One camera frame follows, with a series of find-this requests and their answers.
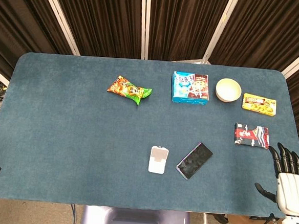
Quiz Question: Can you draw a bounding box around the cream ceramic bowl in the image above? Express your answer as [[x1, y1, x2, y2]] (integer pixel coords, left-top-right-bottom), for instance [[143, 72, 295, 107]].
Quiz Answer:
[[215, 77, 243, 104]]

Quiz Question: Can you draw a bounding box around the white phone stand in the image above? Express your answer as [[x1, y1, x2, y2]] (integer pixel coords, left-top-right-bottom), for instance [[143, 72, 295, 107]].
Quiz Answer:
[[147, 145, 169, 175]]

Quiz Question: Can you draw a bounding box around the red white dark packet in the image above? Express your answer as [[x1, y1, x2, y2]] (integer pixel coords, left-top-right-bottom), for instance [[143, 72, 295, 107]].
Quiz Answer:
[[232, 122, 271, 150]]

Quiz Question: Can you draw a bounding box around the orange green snack bag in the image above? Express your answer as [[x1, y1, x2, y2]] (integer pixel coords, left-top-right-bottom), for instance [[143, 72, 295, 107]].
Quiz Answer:
[[105, 74, 154, 107]]

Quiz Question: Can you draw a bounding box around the yellow snack box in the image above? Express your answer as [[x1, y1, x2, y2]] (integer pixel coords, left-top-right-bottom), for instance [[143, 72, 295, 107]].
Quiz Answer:
[[241, 93, 279, 118]]

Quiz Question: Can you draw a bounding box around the black smartphone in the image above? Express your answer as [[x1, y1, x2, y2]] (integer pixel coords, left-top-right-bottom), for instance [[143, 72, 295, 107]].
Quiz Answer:
[[175, 141, 214, 182]]

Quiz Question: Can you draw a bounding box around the blue red snack box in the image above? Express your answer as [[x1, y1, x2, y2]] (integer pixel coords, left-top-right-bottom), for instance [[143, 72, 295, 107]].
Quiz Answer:
[[170, 71, 211, 106]]

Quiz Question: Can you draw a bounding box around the grey purple robot base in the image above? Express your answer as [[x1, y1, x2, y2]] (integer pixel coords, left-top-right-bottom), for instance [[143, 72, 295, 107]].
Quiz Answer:
[[79, 204, 192, 224]]

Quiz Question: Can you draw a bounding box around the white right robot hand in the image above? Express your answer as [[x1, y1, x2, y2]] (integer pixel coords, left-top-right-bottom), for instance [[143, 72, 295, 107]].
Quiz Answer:
[[252, 141, 299, 217]]

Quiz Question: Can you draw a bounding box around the blue table cloth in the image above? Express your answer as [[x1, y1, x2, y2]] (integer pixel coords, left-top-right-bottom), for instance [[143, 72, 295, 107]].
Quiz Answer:
[[0, 49, 299, 221]]

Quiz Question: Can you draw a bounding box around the thin dark floor cable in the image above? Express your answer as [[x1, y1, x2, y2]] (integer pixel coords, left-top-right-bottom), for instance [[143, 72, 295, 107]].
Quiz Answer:
[[69, 204, 78, 224]]

